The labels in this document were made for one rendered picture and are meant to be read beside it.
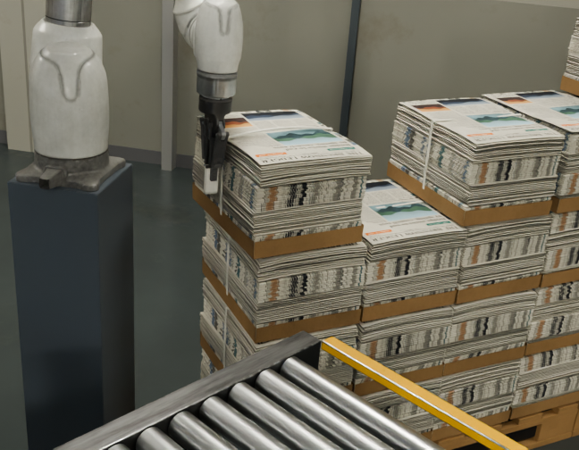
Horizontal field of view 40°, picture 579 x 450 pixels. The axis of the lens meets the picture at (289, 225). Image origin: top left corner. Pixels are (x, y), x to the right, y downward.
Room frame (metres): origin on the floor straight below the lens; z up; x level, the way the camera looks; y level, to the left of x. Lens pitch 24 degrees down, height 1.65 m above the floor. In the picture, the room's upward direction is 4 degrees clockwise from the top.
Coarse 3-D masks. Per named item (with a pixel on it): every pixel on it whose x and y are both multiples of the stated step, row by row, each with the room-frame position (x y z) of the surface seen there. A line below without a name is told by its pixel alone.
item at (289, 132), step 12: (264, 132) 1.84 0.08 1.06; (276, 132) 1.85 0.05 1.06; (288, 132) 1.85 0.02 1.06; (300, 132) 1.86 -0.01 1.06; (312, 132) 1.86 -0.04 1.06; (324, 132) 1.87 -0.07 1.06; (228, 144) 1.77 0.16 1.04; (228, 156) 1.76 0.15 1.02; (228, 168) 1.75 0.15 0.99; (228, 180) 1.75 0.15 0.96
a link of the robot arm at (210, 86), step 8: (200, 72) 1.74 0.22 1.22; (200, 80) 1.74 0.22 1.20; (208, 80) 1.73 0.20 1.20; (216, 80) 1.73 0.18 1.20; (224, 80) 1.73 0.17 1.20; (232, 80) 1.75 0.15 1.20; (200, 88) 1.74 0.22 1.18; (208, 88) 1.73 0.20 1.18; (216, 88) 1.73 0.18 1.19; (224, 88) 1.73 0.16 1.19; (232, 88) 1.75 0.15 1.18; (208, 96) 1.73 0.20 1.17; (216, 96) 1.73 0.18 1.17; (224, 96) 1.73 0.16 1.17
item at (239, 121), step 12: (228, 120) 1.90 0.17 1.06; (240, 120) 1.91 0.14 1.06; (252, 120) 1.92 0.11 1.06; (264, 120) 1.93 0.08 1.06; (276, 120) 1.94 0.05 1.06; (288, 120) 1.95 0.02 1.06; (300, 120) 1.96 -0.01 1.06; (312, 120) 1.97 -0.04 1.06; (240, 132) 1.82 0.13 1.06; (204, 168) 1.86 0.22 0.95; (216, 204) 1.80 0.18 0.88
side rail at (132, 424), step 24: (312, 336) 1.36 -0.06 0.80; (240, 360) 1.26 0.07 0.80; (264, 360) 1.27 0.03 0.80; (312, 360) 1.33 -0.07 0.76; (192, 384) 1.17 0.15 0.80; (216, 384) 1.18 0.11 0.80; (144, 408) 1.10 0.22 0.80; (168, 408) 1.10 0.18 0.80; (192, 408) 1.12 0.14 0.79; (96, 432) 1.03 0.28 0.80; (120, 432) 1.03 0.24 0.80
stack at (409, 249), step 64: (384, 192) 2.10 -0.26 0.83; (320, 256) 1.69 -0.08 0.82; (384, 256) 1.78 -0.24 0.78; (448, 256) 1.87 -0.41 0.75; (512, 256) 1.97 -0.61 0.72; (576, 256) 2.08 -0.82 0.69; (256, 320) 1.63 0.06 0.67; (384, 320) 1.79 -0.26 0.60; (448, 320) 1.88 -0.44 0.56; (512, 320) 1.98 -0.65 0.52; (576, 320) 2.10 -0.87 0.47; (448, 384) 1.90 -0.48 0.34; (512, 384) 2.01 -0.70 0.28; (576, 384) 2.14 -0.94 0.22; (448, 448) 1.92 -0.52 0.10
